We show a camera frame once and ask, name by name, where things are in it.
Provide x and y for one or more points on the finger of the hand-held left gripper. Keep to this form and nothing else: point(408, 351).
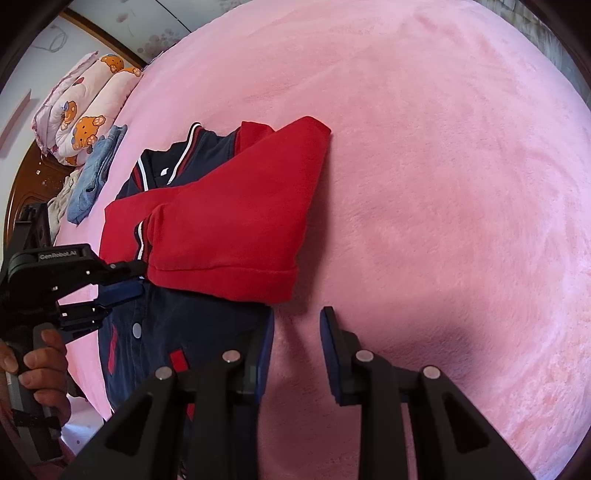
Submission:
point(122, 295)
point(124, 269)

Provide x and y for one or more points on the beige cloth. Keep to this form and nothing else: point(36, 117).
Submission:
point(62, 203)

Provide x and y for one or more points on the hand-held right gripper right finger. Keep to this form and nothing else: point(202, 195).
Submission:
point(329, 353)

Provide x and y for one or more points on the pink fleece blanket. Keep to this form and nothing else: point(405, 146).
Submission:
point(438, 184)

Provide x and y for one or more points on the red and navy jacket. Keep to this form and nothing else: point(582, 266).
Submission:
point(231, 221)

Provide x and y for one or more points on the person's left hand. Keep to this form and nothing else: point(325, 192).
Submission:
point(44, 360)

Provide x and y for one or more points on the wooden headboard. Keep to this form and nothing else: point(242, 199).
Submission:
point(32, 180)

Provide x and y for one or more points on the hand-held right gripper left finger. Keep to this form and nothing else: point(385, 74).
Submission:
point(265, 353)

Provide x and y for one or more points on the bear print quilt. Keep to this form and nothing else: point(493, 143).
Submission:
point(92, 115)

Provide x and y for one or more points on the blue denim jeans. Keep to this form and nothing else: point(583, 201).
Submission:
point(97, 175)

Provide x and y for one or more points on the wooden wall trim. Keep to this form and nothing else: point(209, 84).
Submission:
point(106, 39)

